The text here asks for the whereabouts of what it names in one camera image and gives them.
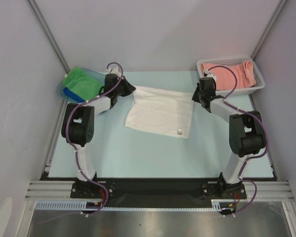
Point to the green towel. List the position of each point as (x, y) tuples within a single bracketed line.
[(82, 84)]

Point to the teal plastic tray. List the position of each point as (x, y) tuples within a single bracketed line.
[(60, 91)]

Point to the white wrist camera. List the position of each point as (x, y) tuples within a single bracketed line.
[(210, 75), (114, 70)]

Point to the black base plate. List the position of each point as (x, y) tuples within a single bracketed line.
[(157, 192)]

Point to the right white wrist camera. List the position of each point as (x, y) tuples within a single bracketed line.
[(210, 75)]

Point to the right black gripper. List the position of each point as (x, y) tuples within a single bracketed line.
[(199, 96)]

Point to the pink towel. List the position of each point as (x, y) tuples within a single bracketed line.
[(225, 79)]

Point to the white towel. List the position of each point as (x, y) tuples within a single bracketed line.
[(161, 112)]

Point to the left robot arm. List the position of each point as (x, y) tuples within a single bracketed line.
[(78, 130)]

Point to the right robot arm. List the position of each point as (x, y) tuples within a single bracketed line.
[(246, 135)]

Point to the blue towel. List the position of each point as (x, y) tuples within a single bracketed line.
[(72, 96)]

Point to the white perforated plastic basket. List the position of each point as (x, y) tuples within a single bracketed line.
[(231, 61)]

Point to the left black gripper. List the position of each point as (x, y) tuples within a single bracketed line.
[(129, 88)]

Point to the white rounded object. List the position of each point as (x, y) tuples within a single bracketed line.
[(5, 214)]

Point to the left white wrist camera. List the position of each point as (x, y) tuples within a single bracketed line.
[(114, 70)]

